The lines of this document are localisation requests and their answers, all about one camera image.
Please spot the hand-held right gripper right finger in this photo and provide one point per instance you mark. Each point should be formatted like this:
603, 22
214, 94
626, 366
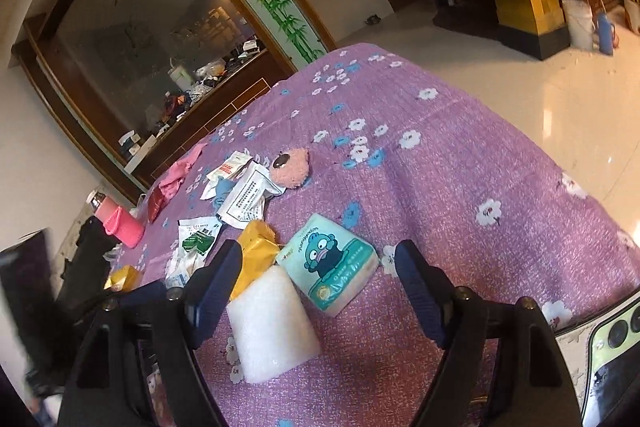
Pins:
425, 297

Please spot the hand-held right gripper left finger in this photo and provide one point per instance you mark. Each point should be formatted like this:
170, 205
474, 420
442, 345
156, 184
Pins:
220, 292

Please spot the yellow foil packet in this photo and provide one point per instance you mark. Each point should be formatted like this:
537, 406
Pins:
257, 247

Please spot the white foam block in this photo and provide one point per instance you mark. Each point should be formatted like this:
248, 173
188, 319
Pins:
272, 332

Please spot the gold-edged white foam box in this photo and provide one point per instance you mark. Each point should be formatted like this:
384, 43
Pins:
125, 279

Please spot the white packet black text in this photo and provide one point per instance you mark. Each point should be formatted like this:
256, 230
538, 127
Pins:
247, 199

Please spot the blue cloth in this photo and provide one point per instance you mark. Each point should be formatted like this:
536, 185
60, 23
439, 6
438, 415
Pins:
223, 189

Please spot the teal cartoon tissue pack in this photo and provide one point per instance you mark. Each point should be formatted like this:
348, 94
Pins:
325, 267

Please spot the green and white packet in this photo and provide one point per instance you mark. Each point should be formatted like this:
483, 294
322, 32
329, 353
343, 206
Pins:
197, 239

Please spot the red pouch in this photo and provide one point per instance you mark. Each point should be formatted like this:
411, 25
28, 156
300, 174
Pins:
156, 207

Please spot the pink knitted bottle holder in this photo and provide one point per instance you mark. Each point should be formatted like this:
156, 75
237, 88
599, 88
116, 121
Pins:
125, 227

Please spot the pink cloth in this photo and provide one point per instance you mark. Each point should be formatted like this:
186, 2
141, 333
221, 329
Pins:
175, 177

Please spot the white packet red print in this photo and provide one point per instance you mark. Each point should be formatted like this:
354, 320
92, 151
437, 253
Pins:
230, 167

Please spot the pink plush toy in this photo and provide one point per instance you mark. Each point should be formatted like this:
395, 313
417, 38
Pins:
295, 172

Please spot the purple floral tablecloth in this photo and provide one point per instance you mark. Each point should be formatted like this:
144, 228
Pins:
450, 157

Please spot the pink-sleeved glass bottle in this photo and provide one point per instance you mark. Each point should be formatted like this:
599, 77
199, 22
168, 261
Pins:
100, 204

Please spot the white patterned bag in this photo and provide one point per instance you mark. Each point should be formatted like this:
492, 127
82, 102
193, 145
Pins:
575, 357

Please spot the green phone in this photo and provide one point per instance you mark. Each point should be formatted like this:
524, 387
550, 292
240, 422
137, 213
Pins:
612, 357

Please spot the white kettle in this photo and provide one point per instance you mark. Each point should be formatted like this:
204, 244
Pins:
181, 79

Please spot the wooden glass-front cabinet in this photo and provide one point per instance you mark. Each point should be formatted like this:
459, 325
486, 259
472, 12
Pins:
125, 32

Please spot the white plastic bucket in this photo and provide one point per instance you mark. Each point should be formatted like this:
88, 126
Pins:
579, 24

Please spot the blue thermos flask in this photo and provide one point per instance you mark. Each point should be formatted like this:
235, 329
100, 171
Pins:
605, 34

